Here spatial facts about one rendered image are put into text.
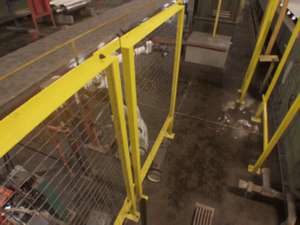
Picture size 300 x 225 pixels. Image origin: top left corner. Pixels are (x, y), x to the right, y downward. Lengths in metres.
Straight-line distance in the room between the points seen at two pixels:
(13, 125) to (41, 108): 0.10
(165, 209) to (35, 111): 1.93
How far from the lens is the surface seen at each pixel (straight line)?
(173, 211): 2.33
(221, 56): 4.92
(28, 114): 0.64
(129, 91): 1.13
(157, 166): 2.33
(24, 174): 1.80
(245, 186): 2.42
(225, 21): 5.40
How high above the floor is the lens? 2.17
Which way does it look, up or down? 41 degrees down
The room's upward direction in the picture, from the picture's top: straight up
